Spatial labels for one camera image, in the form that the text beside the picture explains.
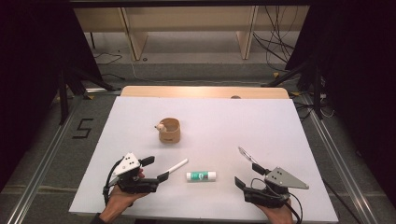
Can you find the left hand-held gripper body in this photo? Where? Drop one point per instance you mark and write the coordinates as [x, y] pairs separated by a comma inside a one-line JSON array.
[[127, 165]]

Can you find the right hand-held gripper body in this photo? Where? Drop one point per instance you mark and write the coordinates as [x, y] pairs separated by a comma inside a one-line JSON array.
[[280, 182]]

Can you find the white pen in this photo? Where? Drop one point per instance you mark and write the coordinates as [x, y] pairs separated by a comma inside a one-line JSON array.
[[179, 165]]

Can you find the wooden pen holder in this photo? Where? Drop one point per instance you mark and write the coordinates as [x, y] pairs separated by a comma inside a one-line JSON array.
[[169, 132]]

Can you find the green and white glue stick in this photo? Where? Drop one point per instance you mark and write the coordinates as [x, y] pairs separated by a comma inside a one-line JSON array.
[[200, 176]]

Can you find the person's right hand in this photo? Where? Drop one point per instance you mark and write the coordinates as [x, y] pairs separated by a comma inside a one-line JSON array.
[[278, 214]]

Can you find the person's left hand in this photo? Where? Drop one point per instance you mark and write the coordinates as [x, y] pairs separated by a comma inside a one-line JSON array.
[[116, 202]]

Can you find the white board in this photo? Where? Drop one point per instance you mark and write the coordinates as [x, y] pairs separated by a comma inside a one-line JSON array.
[[218, 130]]

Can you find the light wooden table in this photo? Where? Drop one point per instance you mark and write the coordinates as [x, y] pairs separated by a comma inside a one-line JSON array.
[[186, 92]]

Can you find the black metal stand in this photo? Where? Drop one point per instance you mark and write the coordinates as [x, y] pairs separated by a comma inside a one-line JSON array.
[[63, 99], [317, 93]]

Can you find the dark curtain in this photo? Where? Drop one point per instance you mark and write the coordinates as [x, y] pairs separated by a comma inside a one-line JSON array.
[[361, 77], [31, 77]]

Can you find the aluminium floor rail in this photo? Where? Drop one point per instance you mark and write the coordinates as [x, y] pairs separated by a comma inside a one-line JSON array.
[[40, 174], [342, 168]]

